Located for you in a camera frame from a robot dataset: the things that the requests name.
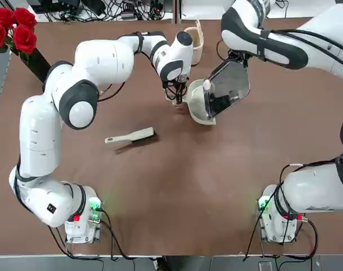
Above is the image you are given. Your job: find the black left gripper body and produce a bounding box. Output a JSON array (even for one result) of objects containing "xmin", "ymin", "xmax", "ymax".
[{"xmin": 167, "ymin": 73, "xmax": 190, "ymax": 91}]

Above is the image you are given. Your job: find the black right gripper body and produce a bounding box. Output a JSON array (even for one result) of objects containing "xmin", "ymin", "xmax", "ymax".
[{"xmin": 226, "ymin": 49, "xmax": 250, "ymax": 68}]

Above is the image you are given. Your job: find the beige plastic dustpan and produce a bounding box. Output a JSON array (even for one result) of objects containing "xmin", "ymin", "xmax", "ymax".
[{"xmin": 181, "ymin": 79, "xmax": 218, "ymax": 126}]

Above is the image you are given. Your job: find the square metal tray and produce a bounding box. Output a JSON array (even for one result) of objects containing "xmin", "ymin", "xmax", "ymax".
[{"xmin": 202, "ymin": 59, "xmax": 251, "ymax": 120}]

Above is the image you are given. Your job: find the beige bin with lid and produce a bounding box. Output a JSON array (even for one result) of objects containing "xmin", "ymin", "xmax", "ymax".
[{"xmin": 183, "ymin": 19, "xmax": 205, "ymax": 67}]

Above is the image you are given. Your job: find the beige hand brush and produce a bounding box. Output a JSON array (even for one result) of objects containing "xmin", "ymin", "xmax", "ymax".
[{"xmin": 104, "ymin": 126, "xmax": 157, "ymax": 145}]

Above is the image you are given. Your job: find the black cylindrical vase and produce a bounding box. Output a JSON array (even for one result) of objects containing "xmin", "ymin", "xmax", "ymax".
[{"xmin": 19, "ymin": 47, "xmax": 52, "ymax": 84}]

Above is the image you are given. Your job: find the black finned power supply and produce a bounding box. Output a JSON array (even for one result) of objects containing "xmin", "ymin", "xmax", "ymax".
[{"xmin": 27, "ymin": 0, "xmax": 82, "ymax": 14}]

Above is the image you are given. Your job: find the red rose bouquet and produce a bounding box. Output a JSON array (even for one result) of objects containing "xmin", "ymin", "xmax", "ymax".
[{"xmin": 0, "ymin": 7, "xmax": 38, "ymax": 56}]

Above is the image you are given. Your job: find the aluminium profile post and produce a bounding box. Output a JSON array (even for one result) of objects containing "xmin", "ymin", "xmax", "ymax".
[{"xmin": 172, "ymin": 0, "xmax": 182, "ymax": 25}]

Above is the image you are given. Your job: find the black base cable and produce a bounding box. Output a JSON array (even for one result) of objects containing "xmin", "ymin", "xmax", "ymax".
[
  {"xmin": 97, "ymin": 207, "xmax": 163, "ymax": 261},
  {"xmin": 242, "ymin": 207, "xmax": 264, "ymax": 262}
]

